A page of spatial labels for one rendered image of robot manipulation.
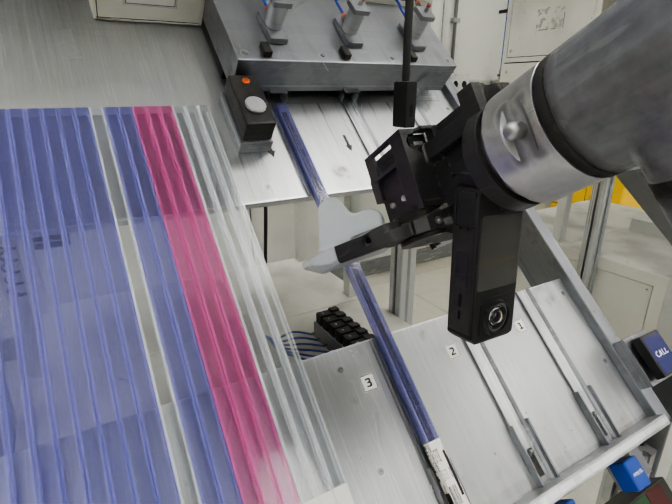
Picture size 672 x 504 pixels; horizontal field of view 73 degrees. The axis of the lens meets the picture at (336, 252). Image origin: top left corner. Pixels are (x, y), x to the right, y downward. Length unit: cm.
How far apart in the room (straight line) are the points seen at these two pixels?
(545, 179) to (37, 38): 56
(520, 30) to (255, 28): 121
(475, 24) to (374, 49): 243
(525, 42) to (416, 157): 137
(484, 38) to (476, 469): 285
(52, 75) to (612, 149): 54
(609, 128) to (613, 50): 3
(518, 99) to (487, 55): 291
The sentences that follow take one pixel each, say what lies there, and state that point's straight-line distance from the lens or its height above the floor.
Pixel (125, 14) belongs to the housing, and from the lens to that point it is 68.
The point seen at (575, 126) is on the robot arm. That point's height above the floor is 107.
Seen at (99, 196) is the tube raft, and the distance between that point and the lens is 48.
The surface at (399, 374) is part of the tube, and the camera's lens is 46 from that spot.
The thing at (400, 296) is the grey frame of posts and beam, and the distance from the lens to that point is 99.
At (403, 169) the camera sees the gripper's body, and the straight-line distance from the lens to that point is 34.
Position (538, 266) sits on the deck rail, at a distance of 70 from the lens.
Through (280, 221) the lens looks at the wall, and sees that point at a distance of 243.
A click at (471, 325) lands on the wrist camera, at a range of 33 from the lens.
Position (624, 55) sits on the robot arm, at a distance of 24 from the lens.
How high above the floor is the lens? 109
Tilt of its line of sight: 20 degrees down
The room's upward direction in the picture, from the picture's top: straight up
